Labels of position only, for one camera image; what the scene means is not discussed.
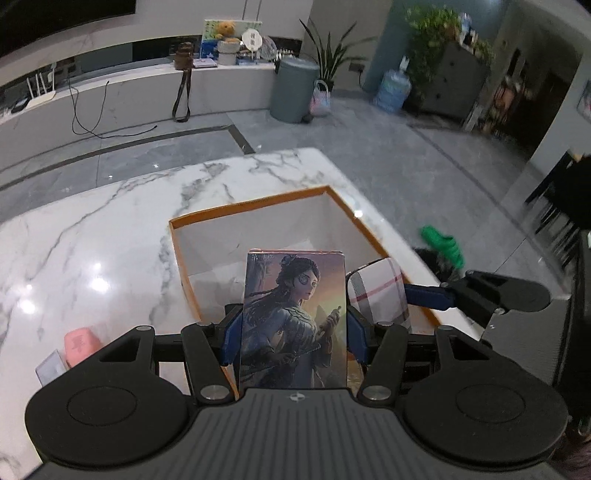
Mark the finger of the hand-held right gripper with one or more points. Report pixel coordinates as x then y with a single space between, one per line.
427 295

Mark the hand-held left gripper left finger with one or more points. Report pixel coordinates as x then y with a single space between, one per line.
233 334

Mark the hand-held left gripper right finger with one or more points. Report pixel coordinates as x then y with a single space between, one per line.
358 334

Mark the plaid case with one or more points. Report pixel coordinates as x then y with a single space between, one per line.
376 286

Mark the illustrated card box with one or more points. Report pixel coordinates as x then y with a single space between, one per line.
286 323

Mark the orange cardboard box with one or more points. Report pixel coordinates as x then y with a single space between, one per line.
258 221

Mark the green slipper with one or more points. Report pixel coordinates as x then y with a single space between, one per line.
443 242

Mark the dark chair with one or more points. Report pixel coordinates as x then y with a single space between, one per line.
565 194

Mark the pink tube with orange cap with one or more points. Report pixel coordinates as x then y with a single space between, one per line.
82 346

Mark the clear plastic cube box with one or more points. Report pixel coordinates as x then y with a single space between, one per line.
51 369

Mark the blue water jug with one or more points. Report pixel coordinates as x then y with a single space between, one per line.
392 87

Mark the grey cabinet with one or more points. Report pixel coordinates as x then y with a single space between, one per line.
455 83

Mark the pastel woven bag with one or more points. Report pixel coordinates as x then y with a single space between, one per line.
321 99

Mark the grey trash can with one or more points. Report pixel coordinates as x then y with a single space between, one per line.
293 90

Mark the leafy green plant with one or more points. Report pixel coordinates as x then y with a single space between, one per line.
429 37

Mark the long-leaf potted plant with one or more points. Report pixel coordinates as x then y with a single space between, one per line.
330 55

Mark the white pot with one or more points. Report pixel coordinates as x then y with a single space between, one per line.
227 53

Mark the white round fan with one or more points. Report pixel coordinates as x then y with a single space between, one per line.
252 39

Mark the picture board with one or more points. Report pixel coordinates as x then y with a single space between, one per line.
210 39

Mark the teddy bear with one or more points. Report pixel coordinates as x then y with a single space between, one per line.
226 30

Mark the white router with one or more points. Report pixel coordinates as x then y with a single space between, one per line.
39 94

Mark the black television screen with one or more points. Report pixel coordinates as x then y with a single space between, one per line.
60 16

